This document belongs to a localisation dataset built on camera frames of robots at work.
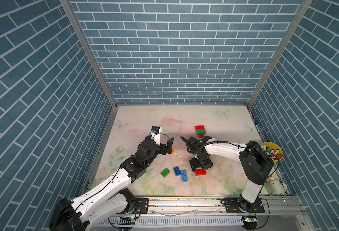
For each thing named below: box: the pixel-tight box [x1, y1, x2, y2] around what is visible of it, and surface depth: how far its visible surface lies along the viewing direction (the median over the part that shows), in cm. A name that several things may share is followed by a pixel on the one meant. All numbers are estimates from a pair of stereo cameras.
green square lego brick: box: [160, 167, 170, 179], surface depth 86 cm
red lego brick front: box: [195, 168, 207, 176], surface depth 86 cm
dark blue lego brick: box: [173, 166, 182, 177], surface depth 87 cm
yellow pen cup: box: [260, 141, 284, 164], surface depth 83 cm
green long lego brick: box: [196, 128, 207, 135], surface depth 104 cm
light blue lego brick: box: [180, 169, 188, 183], surface depth 86 cm
